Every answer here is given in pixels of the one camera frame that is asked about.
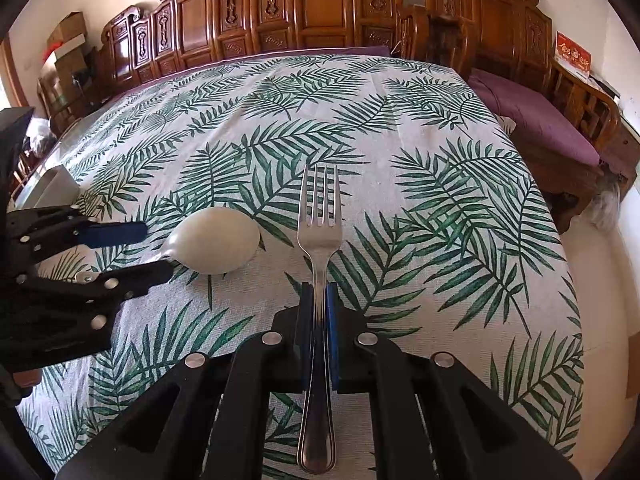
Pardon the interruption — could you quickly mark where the clear plastic bag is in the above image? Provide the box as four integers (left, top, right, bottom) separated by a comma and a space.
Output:
585, 180, 623, 231

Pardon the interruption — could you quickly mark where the red gift box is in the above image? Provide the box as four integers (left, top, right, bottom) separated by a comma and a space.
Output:
554, 31, 592, 81

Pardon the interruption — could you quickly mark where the carved wooden bench with cushion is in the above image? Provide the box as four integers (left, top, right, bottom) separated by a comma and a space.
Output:
397, 0, 638, 233

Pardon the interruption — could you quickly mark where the large cream spoon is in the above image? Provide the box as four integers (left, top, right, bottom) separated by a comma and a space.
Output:
160, 207, 262, 276

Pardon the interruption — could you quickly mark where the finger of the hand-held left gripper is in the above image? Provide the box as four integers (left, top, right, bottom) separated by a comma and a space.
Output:
15, 259, 174, 311
5, 206, 149, 263

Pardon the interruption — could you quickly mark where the long carved wooden bench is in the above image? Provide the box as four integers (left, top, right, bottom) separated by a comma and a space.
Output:
97, 0, 406, 98

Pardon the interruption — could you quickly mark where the metal fork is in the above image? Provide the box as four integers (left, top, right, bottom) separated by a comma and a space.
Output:
296, 162, 343, 476

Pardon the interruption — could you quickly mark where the purple seat cushion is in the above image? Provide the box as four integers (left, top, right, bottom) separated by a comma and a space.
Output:
467, 67, 601, 168

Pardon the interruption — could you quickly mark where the cardboard box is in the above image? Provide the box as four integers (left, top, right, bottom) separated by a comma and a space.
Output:
46, 11, 88, 50
52, 47, 97, 92

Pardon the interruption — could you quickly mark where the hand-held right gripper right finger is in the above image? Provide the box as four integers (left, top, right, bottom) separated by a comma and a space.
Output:
324, 282, 583, 480

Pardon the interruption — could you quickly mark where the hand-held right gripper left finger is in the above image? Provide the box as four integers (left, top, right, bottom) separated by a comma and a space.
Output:
55, 282, 313, 480

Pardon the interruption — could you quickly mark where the leaf print tablecloth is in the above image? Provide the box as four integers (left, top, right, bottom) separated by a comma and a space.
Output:
15, 52, 586, 480

